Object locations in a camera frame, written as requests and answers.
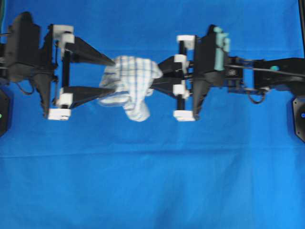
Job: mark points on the white blue checked towel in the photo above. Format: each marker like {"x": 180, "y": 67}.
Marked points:
{"x": 131, "y": 79}

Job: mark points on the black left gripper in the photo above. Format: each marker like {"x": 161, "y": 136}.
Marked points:
{"x": 25, "y": 59}

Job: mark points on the blue table cloth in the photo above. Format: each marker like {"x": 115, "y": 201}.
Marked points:
{"x": 239, "y": 167}

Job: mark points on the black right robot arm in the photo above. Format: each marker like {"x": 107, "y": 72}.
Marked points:
{"x": 257, "y": 77}

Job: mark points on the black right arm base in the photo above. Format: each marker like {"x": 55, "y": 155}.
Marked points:
{"x": 299, "y": 117}

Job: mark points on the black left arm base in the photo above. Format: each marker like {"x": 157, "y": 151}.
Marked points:
{"x": 4, "y": 112}

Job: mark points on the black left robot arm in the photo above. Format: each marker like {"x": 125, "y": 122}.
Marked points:
{"x": 55, "y": 86}

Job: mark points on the black metal frame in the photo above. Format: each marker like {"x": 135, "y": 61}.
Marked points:
{"x": 301, "y": 4}

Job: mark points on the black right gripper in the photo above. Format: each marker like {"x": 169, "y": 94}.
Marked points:
{"x": 189, "y": 75}

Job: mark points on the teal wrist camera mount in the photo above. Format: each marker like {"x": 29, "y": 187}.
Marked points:
{"x": 222, "y": 48}

